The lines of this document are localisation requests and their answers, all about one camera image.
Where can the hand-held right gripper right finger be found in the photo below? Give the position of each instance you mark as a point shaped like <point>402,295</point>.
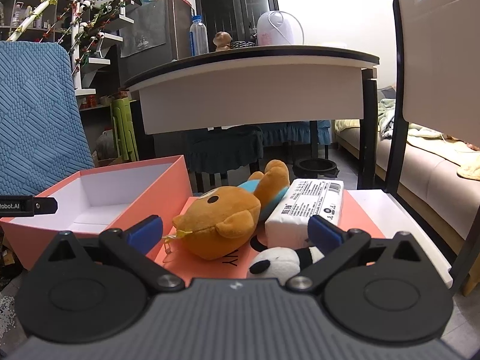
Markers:
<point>325,232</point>

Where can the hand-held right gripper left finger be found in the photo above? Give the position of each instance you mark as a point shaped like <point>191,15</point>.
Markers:
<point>144,232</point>

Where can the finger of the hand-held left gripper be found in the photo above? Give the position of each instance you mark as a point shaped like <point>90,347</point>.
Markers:
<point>47,206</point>

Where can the white tissue pack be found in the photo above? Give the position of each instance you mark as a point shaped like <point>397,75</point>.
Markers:
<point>300,210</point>

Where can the orange cardboard box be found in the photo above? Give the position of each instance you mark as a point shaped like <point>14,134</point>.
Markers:
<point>157,195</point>

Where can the panda plush toy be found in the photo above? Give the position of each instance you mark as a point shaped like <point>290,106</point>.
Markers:
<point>277,260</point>

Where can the orange box lid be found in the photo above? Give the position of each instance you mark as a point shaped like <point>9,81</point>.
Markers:
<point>198,266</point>

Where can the brown bear plush toy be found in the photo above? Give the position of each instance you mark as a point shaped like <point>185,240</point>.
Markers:
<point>221,221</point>

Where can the white trash bin black bag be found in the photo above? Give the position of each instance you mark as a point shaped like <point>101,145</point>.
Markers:
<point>317,167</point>

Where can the clear plastic bag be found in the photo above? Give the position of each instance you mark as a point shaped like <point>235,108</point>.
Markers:
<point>107,144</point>

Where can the blue knit covered chair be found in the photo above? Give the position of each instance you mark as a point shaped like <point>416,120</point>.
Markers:
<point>37,120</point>

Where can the stack of green stools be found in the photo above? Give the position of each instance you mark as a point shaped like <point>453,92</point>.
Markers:
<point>123,131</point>

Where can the beige sofa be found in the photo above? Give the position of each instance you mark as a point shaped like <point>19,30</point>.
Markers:
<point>420,180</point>

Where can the dark teal covered chair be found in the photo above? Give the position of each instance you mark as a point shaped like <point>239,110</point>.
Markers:
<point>225,146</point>

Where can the pale green blanket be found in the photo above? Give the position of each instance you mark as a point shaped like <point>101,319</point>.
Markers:
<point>386,116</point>

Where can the yellow blanket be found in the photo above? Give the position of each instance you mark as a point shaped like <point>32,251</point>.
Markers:
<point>450,153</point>

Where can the white table with black top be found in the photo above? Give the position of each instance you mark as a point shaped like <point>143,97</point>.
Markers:
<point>243,93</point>

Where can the white staircase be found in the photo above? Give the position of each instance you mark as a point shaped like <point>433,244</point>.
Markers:
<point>108,37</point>

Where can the flower garland with panda toys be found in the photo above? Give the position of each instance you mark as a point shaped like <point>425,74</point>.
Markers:
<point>93,11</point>

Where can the grey cloth with swan print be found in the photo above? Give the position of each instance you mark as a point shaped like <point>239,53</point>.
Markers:
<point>144,30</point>

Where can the clear plastic water bottle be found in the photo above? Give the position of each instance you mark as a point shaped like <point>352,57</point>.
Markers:
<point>198,37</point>

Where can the black woven basket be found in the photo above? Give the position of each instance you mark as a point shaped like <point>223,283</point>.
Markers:
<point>243,44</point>

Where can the grey refrigerator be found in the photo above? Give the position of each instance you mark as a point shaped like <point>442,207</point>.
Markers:
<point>176,30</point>

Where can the small brown figurine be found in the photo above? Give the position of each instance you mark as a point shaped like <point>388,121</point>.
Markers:
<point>222,41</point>

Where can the white appliance with clear dome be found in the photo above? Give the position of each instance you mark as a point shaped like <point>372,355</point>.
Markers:
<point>273,28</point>

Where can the dark glass door cabinet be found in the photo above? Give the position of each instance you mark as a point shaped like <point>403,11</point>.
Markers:
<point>236,3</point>

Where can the grey wall shelf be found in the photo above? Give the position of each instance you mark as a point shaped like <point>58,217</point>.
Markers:
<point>33,11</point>

